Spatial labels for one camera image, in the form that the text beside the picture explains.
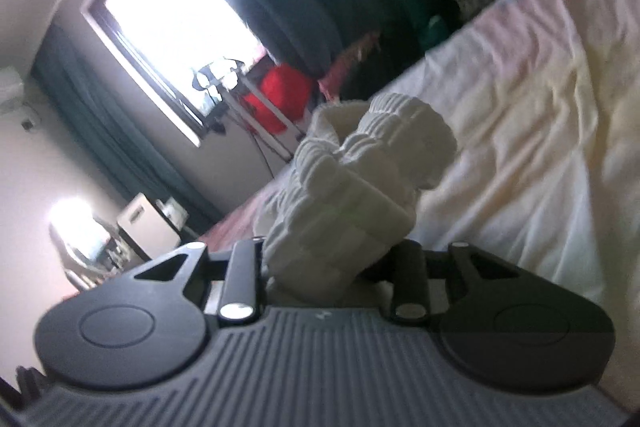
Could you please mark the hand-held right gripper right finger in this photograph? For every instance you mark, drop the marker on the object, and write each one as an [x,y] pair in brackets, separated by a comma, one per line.
[412,272]

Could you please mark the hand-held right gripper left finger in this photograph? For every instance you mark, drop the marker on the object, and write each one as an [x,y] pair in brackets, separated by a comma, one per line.
[245,267]

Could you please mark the cream white garment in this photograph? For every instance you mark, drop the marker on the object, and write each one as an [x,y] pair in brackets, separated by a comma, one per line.
[360,187]

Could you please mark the dark clothes pile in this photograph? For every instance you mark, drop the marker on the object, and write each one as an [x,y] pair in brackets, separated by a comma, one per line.
[390,57]

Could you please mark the white storage box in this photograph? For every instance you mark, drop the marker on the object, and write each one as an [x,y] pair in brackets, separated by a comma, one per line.
[172,212]

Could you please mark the white chair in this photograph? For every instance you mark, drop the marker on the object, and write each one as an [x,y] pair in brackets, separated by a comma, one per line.
[145,227]

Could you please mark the cosmetic bottles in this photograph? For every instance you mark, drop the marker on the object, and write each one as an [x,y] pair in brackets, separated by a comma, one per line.
[112,252]

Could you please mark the white dressing table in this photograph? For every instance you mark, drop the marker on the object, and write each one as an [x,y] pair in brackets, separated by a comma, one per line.
[100,267]

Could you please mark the red bag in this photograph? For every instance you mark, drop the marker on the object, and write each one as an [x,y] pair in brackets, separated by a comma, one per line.
[277,92]

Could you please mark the lit vanity mirror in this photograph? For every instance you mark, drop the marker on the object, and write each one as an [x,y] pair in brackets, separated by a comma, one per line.
[72,222]

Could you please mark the grey-blue curtain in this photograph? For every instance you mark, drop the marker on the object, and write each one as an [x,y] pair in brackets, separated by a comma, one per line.
[100,117]

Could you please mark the bed with pale sheet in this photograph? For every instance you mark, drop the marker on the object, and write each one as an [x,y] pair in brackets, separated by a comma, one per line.
[550,107]

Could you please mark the pink cloth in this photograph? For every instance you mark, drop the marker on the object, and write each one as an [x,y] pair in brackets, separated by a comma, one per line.
[345,62]

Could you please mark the green cloth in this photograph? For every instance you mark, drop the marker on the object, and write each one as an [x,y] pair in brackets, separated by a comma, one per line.
[431,34]

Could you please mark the dark framed window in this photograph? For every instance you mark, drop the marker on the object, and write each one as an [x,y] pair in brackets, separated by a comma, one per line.
[165,22]

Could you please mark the patterned white cloth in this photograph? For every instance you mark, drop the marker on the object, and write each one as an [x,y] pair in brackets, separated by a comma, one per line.
[472,2]

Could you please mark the white air conditioner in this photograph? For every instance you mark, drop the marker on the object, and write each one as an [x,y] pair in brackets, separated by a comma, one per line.
[10,89]

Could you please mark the white frame exercise bike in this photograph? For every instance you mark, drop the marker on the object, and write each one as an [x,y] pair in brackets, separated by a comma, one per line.
[240,107]

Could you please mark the black wall plug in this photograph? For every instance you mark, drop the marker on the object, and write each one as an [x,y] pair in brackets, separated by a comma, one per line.
[28,124]

